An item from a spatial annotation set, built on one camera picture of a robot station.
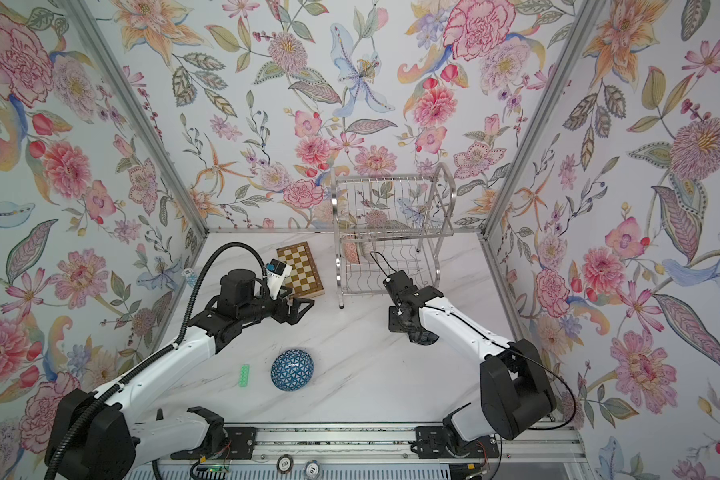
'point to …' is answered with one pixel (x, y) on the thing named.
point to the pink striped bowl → (366, 249)
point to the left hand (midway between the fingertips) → (305, 298)
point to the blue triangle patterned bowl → (292, 370)
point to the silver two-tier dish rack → (387, 223)
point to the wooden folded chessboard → (303, 280)
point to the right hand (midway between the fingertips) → (400, 322)
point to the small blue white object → (190, 276)
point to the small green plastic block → (244, 375)
